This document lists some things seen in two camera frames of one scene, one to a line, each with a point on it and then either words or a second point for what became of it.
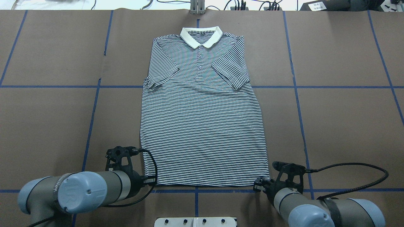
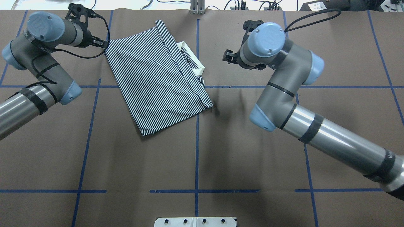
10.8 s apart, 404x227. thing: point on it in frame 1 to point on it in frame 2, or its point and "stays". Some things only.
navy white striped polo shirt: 201,124 to 157,78
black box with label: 326,5 stays
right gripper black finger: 262,184 to 235,58
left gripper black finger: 149,180 to 97,41
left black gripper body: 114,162 to 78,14
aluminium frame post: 197,7 stays
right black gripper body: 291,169 to 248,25
